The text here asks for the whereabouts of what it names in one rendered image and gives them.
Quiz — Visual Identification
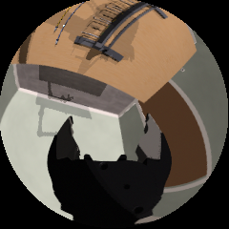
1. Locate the black network port rack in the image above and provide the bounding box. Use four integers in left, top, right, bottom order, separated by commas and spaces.
74, 0, 168, 62

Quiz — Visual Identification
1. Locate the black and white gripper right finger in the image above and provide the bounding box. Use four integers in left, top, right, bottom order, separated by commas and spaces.
135, 114, 172, 196

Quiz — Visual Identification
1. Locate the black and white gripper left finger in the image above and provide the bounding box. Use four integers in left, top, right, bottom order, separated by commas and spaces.
47, 116, 80, 191

